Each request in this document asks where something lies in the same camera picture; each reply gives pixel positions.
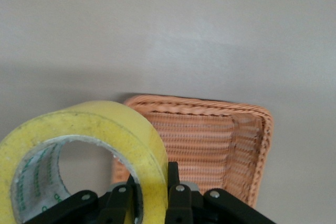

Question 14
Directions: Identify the yellow tape roll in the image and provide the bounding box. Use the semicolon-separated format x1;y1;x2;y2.
0;100;169;224

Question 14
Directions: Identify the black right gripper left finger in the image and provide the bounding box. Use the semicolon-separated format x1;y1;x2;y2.
28;174;144;224

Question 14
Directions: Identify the brown table cover cloth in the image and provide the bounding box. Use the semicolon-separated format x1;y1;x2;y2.
0;0;336;224

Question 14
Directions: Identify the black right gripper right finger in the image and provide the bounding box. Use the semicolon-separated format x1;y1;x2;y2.
165;162;276;224

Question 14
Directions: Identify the small brown woven basket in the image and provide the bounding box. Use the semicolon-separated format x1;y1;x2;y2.
112;93;275;208

